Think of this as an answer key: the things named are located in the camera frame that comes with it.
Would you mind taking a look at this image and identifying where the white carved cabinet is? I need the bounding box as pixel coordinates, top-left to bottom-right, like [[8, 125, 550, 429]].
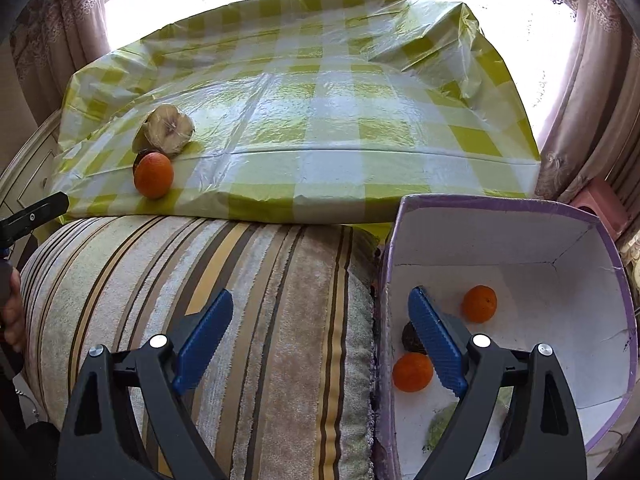
[[0, 109, 64, 221]]

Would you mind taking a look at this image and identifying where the orange beside black fruit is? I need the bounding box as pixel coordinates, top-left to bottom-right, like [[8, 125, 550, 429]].
[[134, 151, 174, 200]]

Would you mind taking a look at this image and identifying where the black fruit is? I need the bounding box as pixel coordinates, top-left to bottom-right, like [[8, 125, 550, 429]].
[[401, 322, 426, 356], [132, 148, 156, 173]]

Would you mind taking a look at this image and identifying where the green vegetable piece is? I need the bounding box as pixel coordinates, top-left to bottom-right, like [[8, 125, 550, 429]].
[[422, 387, 513, 454]]

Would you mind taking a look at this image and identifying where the green checkered plastic tablecloth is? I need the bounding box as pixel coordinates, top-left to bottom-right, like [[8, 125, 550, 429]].
[[48, 0, 540, 224]]

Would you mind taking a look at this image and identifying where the purple white cardboard box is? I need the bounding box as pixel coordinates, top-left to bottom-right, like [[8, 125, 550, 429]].
[[374, 194, 639, 479]]

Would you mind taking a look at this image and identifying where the cut brown fruit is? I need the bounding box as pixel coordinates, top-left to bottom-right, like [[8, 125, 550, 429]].
[[131, 104, 195, 158]]

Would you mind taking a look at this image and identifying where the black fruit on table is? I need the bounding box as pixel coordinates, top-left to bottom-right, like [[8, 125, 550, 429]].
[[132, 148, 156, 173]]

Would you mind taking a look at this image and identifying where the pink plastic stool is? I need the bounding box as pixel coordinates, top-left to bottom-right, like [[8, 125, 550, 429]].
[[570, 178, 629, 240]]

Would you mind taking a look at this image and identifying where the pink floral curtain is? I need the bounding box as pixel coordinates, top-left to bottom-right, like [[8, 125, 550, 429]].
[[536, 0, 639, 203]]

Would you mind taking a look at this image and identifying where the orange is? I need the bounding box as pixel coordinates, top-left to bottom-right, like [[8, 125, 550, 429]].
[[461, 285, 498, 324], [134, 151, 174, 200]]

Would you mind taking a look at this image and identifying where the striped sofa cushion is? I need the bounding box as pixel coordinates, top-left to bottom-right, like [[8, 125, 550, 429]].
[[22, 216, 378, 479]]

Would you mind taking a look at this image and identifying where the person left hand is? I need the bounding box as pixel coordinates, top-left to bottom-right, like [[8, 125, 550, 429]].
[[1, 268, 26, 354]]

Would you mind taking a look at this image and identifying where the small tangerine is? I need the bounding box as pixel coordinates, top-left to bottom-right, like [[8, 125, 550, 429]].
[[392, 352, 434, 393]]

